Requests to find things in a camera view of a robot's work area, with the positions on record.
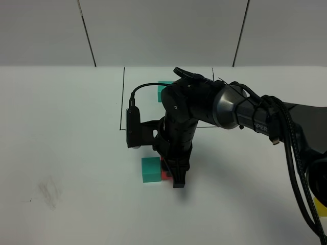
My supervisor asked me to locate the yellow block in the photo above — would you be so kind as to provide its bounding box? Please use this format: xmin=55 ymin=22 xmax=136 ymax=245
xmin=313 ymin=197 xmax=327 ymax=217

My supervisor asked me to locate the green template block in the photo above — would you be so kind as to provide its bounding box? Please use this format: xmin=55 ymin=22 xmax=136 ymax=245
xmin=157 ymin=81 xmax=174 ymax=103

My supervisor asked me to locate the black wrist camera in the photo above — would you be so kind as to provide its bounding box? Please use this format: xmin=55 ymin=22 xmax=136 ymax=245
xmin=126 ymin=106 xmax=141 ymax=148

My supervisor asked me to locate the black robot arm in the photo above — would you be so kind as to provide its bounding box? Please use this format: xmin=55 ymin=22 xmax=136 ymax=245
xmin=160 ymin=68 xmax=326 ymax=204

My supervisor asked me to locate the black braided cable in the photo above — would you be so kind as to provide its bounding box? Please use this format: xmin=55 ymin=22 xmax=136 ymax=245
xmin=265 ymin=94 xmax=327 ymax=245

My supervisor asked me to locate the red block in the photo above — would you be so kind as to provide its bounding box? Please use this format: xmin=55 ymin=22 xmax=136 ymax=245
xmin=160 ymin=157 xmax=172 ymax=180

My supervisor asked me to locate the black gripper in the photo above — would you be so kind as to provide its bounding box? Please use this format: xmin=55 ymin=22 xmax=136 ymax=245
xmin=152 ymin=116 xmax=198 ymax=188

